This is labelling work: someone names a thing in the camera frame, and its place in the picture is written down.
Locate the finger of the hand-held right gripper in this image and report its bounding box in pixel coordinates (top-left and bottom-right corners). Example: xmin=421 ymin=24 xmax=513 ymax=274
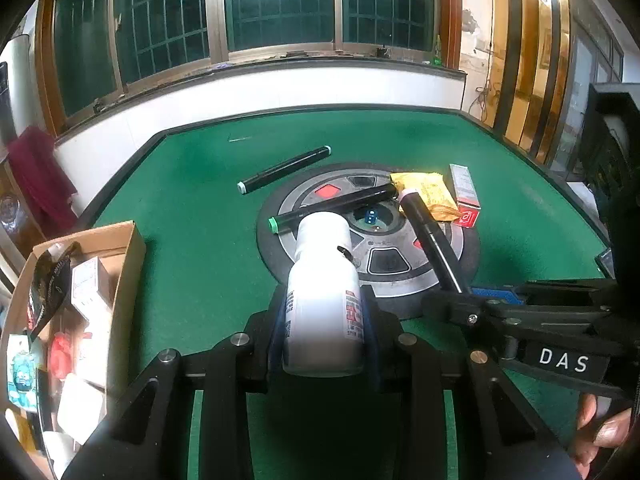
xmin=421 ymin=290 xmax=608 ymax=336
xmin=472 ymin=280 xmax=612 ymax=307

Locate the small white barcode box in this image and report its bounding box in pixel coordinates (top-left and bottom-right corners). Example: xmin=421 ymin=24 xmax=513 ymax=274
xmin=70 ymin=256 xmax=113 ymax=318

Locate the white pill bottle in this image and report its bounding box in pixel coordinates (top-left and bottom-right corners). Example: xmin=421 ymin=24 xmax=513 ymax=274
xmin=282 ymin=211 xmax=366 ymax=378

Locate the round grey table console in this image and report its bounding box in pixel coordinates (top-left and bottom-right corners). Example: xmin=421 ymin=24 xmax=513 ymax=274
xmin=256 ymin=162 xmax=482 ymax=321

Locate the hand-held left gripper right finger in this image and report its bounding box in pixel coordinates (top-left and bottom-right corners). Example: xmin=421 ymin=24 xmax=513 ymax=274
xmin=360 ymin=284 xmax=583 ymax=480

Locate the black printed pouch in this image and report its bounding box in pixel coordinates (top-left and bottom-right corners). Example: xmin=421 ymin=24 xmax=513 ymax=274
xmin=27 ymin=241 xmax=83 ymax=336

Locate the green felt mahjong table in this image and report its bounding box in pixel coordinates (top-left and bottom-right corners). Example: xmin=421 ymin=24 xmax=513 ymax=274
xmin=75 ymin=105 xmax=616 ymax=480

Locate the plain white carton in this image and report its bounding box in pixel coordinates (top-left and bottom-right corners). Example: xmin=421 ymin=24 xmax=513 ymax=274
xmin=75 ymin=310 xmax=113 ymax=391
xmin=56 ymin=375 xmax=106 ymax=433

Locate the gold framed glass door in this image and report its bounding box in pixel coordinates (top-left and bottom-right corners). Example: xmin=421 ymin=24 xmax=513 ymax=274
xmin=492 ymin=0 xmax=626 ymax=171

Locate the black marker white tip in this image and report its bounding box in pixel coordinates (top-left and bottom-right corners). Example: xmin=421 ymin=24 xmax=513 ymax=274
xmin=397 ymin=188 xmax=473 ymax=295

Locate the shallow cardboard box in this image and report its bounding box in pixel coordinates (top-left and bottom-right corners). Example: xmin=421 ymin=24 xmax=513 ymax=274
xmin=0 ymin=220 xmax=147 ymax=480

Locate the black marker green cap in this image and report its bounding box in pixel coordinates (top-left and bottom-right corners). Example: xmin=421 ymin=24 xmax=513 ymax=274
xmin=237 ymin=145 xmax=332 ymax=196
xmin=268 ymin=183 xmax=398 ymax=235

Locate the silver standing air conditioner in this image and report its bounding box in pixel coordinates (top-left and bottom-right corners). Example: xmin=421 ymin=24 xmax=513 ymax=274
xmin=0 ymin=35 xmax=31 ymax=146

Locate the yellow snack packet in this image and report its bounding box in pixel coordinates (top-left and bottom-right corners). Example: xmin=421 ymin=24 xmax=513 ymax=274
xmin=390 ymin=171 xmax=463 ymax=223

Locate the carved wooden chair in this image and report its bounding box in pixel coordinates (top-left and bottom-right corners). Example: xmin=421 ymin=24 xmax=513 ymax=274
xmin=0 ymin=157 xmax=48 ymax=266

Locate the red and grey carton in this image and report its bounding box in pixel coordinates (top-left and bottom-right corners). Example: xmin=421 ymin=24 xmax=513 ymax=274
xmin=449 ymin=163 xmax=482 ymax=227

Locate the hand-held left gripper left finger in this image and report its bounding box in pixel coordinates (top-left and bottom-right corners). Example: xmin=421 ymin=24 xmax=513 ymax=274
xmin=62 ymin=285 xmax=291 ymax=480

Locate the teal tissue packet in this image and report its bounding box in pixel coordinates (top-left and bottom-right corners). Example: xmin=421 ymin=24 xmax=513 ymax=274
xmin=6 ymin=334 xmax=41 ymax=413

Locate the red number candle packet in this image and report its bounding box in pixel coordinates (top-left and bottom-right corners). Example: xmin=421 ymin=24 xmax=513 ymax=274
xmin=47 ymin=332 xmax=91 ymax=381

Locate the person's right hand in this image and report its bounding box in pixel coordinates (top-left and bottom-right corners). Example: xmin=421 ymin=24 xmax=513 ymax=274
xmin=570 ymin=392 xmax=636 ymax=480

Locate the maroon cloth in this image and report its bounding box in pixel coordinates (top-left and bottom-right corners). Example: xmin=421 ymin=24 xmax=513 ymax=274
xmin=7 ymin=126 xmax=78 ymax=233

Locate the barred window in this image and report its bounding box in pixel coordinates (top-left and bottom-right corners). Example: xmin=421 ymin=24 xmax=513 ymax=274
xmin=37 ymin=0 xmax=463 ymax=128

